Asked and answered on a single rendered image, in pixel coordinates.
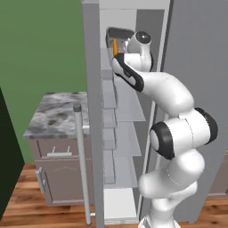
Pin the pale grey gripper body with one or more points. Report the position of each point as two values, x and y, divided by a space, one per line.
126 46

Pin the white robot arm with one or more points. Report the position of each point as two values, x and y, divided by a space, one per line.
175 130

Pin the orange carrot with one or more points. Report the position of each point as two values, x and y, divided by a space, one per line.
115 47

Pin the grey fridge door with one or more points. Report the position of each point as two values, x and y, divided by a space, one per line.
91 59

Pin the grey fridge door bin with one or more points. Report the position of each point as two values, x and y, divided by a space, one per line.
109 118
109 95
109 139
109 167

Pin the grey fridge body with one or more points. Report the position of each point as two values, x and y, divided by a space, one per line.
196 59

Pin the pale grey fridge shelf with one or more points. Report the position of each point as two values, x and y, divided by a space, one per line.
126 141
123 172

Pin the brown-grey drawer front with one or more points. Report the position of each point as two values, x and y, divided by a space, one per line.
75 148

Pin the brown-grey cupboard door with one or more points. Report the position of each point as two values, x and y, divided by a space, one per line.
65 184

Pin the white fridge bottom drawer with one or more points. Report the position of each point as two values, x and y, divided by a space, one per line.
118 205

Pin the brown-grey cupboard run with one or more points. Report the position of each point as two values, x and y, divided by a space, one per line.
220 178

